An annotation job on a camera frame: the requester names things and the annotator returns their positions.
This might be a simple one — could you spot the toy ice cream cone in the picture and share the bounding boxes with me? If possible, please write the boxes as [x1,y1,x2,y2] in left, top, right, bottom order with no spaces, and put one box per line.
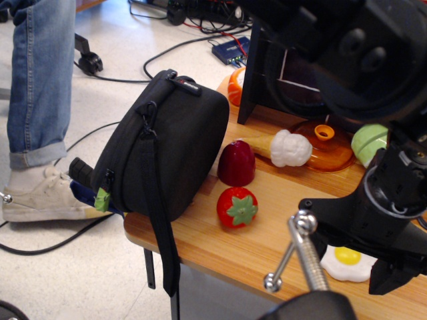
[237,129,313,167]

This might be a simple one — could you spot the black zipper bag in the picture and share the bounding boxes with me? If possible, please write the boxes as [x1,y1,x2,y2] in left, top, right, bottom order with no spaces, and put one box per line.
[91,69,229,295]

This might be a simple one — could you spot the black tiled shelf unit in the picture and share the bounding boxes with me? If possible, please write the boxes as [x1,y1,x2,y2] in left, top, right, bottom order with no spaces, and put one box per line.
[238,22,328,124]

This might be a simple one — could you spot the toy fried egg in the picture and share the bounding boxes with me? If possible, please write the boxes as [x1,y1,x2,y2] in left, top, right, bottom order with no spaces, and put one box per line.
[320,245,377,283]

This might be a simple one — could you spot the black chair caster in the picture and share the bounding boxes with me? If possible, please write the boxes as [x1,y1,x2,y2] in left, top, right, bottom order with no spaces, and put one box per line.
[75,33,103,75]

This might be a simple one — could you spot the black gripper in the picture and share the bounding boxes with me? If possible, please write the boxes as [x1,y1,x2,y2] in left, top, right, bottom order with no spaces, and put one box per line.
[299,130,426,295]

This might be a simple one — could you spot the black table leg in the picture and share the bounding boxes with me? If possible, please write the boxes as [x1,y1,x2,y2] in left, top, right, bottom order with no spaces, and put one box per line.
[143,248,181,320]

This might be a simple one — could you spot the black clamp base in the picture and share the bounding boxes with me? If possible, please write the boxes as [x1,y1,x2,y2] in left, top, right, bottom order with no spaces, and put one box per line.
[260,291,357,319]

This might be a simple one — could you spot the blue network switch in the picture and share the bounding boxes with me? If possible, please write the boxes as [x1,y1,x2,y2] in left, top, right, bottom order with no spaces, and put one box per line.
[211,37,250,65]

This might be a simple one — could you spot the blue clamp with black handle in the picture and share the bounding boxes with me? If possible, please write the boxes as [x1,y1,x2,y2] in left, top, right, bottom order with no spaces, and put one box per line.
[68,157,125,218]

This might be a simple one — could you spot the black floor cable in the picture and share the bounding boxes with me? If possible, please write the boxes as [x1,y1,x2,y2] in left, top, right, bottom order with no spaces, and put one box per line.
[0,121,121,257]

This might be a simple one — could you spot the orange glass lid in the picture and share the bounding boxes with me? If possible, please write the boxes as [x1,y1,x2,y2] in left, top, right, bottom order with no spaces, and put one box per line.
[291,121,356,173]

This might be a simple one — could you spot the red toy strawberry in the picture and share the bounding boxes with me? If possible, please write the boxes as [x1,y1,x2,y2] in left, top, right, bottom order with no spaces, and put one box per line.
[216,187,258,228]

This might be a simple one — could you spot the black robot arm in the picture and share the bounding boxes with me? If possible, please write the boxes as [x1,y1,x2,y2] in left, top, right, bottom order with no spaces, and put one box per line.
[240,1,426,295]

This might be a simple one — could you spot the tangle of cables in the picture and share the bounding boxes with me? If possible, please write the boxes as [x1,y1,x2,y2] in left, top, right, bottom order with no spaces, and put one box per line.
[128,0,254,36]

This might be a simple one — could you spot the orange toy fruit slice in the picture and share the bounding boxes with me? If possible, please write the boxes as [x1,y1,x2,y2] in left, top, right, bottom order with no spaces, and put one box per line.
[216,67,246,107]

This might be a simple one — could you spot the green toy cabbage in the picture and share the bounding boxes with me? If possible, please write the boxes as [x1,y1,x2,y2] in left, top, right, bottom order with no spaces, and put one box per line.
[351,124,388,168]

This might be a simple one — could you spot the white sneaker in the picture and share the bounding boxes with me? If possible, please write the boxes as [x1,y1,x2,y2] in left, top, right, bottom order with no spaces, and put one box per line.
[3,165,109,223]

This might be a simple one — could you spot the person leg in jeans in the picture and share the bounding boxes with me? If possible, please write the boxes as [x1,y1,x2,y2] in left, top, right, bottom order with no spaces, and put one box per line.
[1,1,76,170]

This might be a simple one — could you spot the dark red toy fruit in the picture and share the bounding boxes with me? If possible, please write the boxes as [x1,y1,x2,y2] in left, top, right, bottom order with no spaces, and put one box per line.
[217,140,256,187]

